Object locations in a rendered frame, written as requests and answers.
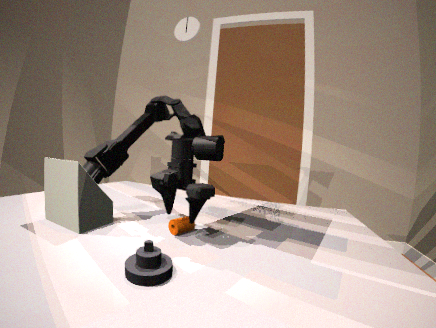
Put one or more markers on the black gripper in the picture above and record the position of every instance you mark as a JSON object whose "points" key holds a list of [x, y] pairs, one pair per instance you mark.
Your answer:
{"points": [[197, 194]]}

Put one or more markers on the orange knob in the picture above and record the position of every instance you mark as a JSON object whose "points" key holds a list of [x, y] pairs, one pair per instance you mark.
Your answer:
{"points": [[179, 225]]}

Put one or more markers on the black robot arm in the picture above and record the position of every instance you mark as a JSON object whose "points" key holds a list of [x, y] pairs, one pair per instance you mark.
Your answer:
{"points": [[193, 142]]}

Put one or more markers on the dark grey stepped pedestal with shaft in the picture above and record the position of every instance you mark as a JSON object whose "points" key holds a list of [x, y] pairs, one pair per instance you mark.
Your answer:
{"points": [[148, 266]]}

